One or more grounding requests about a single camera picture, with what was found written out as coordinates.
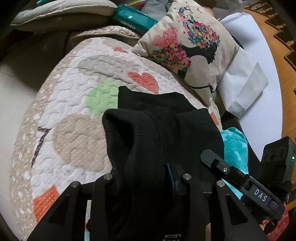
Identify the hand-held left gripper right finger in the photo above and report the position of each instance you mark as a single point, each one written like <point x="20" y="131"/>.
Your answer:
<point x="170" y="173"/>

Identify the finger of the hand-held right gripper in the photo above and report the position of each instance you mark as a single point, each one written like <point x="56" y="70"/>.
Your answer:
<point x="217" y="165"/>

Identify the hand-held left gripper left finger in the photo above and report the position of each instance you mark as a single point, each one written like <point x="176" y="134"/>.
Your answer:
<point x="104" y="187"/>

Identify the black pants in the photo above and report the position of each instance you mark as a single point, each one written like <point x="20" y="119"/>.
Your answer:
<point x="148" y="143"/>

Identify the turquoise fleece blanket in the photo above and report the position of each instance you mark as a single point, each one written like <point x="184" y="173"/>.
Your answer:
<point x="233" y="148"/>

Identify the red patterned cloth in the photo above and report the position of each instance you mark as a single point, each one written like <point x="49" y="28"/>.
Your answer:
<point x="281" y="227"/>

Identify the white paper bag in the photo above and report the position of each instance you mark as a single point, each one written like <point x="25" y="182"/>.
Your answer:
<point x="240" y="88"/>

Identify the quilted patterned bedspread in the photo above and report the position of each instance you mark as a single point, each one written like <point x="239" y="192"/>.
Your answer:
<point x="69" y="97"/>

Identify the floral silhouette printed cushion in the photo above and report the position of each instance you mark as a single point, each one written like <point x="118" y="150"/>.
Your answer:
<point x="196" y="69"/>

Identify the wooden staircase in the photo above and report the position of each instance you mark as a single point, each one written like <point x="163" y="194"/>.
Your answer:
<point x="277" y="25"/>

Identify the teal tissue packet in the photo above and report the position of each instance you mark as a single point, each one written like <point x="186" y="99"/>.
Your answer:
<point x="131" y="18"/>

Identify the grey cloth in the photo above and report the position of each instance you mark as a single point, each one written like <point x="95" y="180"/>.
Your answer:
<point x="155" y="5"/>

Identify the cream padded cushion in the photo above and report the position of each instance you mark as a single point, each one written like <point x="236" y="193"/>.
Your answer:
<point x="64" y="14"/>

